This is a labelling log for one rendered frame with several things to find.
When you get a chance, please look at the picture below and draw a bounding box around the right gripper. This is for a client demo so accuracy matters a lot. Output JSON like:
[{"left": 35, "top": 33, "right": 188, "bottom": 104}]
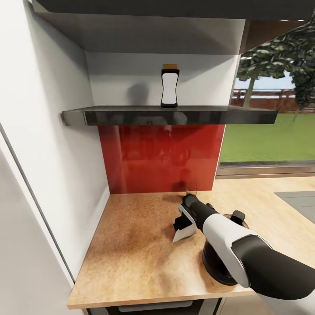
[{"left": 173, "top": 214, "right": 193, "bottom": 231}]

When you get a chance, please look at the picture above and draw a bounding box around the bottle of coffee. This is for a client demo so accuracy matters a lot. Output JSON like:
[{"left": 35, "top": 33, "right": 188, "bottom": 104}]
[{"left": 161, "top": 64, "right": 179, "bottom": 108}]

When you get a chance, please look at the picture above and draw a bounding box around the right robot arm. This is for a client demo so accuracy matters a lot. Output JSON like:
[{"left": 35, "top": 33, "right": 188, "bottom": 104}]
[{"left": 173, "top": 195, "right": 315, "bottom": 315}]

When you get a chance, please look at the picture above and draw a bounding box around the paper coffee filter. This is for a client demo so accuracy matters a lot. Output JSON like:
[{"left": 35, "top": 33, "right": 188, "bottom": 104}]
[{"left": 172, "top": 224, "right": 197, "bottom": 243}]

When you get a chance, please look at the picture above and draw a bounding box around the electric kettle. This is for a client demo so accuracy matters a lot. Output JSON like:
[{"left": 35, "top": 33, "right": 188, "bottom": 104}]
[{"left": 202, "top": 210, "right": 249, "bottom": 286}]

